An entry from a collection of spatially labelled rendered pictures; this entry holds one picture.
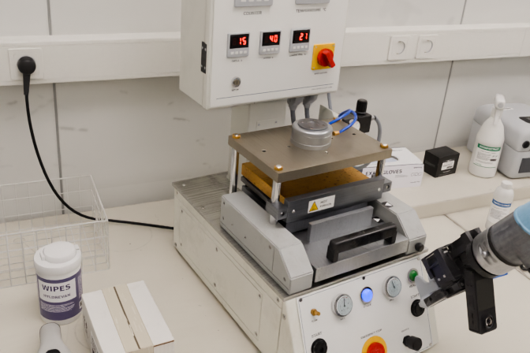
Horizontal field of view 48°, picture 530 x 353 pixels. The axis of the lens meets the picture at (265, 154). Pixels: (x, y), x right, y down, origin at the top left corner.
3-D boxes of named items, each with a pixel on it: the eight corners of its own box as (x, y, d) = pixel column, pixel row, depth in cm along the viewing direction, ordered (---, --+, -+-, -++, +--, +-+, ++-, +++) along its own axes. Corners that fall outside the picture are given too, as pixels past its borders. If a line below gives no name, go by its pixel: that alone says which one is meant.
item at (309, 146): (211, 163, 126) (214, 105, 121) (328, 141, 142) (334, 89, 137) (274, 218, 108) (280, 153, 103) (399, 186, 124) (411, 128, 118)
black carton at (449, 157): (420, 169, 185) (425, 150, 182) (441, 165, 189) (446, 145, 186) (434, 178, 180) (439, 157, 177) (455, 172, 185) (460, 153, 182)
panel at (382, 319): (311, 402, 104) (295, 297, 103) (432, 346, 120) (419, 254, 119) (318, 406, 103) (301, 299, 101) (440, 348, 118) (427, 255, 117)
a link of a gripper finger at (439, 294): (434, 293, 113) (463, 276, 106) (439, 302, 112) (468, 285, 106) (416, 300, 110) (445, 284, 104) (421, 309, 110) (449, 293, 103)
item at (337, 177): (240, 180, 123) (243, 138, 119) (326, 162, 135) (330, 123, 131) (287, 220, 110) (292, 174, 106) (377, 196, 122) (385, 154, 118)
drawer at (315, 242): (231, 209, 127) (233, 176, 124) (315, 188, 138) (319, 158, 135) (314, 287, 105) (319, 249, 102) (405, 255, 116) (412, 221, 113)
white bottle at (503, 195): (485, 222, 167) (498, 176, 161) (504, 227, 166) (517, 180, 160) (483, 231, 163) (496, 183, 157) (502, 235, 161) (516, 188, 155)
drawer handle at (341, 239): (325, 258, 107) (328, 238, 105) (388, 238, 114) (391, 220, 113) (332, 263, 105) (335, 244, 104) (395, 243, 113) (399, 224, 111)
